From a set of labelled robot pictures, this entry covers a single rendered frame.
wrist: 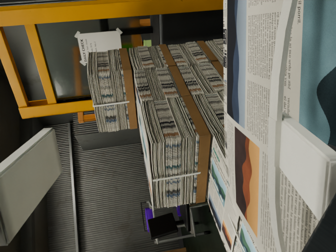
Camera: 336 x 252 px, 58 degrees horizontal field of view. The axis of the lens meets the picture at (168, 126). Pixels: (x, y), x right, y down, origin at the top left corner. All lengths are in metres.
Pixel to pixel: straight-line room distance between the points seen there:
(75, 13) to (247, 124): 1.80
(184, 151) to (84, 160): 7.72
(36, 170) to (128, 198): 8.31
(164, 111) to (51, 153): 1.07
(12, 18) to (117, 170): 6.92
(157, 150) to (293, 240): 0.90
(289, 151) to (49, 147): 0.13
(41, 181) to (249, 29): 0.20
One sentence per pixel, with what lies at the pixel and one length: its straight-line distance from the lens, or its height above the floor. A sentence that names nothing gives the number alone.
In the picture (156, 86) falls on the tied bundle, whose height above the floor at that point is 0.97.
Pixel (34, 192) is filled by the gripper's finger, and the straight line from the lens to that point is 0.17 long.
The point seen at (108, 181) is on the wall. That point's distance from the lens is 8.58.
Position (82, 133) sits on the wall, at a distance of 7.67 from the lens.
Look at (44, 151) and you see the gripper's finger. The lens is 0.18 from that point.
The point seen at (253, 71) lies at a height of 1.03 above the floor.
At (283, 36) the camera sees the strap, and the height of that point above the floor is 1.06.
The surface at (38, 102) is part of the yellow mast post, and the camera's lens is 2.41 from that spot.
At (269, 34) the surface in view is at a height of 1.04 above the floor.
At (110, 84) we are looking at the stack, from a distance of 1.61.
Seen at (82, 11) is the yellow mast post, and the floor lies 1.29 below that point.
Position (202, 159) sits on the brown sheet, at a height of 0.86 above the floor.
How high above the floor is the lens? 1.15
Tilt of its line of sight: 8 degrees down
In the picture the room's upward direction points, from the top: 98 degrees counter-clockwise
